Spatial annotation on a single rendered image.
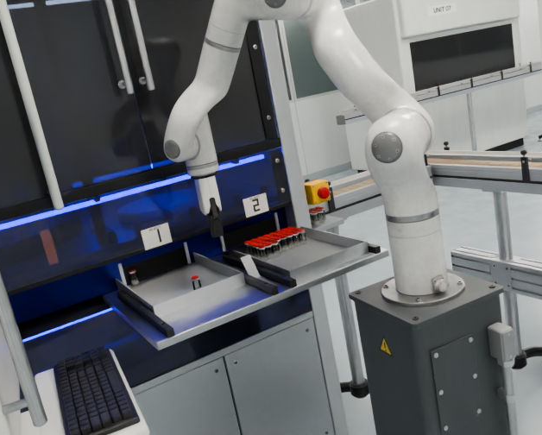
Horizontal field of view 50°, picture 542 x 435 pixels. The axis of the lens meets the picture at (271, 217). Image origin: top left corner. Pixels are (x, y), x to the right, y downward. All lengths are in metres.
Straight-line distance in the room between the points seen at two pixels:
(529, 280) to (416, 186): 1.17
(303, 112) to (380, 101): 6.14
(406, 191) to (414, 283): 0.22
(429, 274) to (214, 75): 0.68
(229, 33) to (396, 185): 0.53
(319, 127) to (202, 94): 6.18
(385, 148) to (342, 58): 0.22
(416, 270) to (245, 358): 0.81
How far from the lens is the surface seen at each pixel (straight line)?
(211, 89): 1.46
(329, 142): 7.69
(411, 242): 1.32
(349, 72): 1.30
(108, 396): 1.33
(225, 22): 1.43
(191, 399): 1.93
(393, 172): 1.24
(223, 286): 1.56
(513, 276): 2.43
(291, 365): 2.07
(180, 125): 1.44
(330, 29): 1.33
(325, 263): 1.58
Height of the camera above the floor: 1.41
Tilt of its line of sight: 14 degrees down
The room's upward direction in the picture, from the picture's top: 11 degrees counter-clockwise
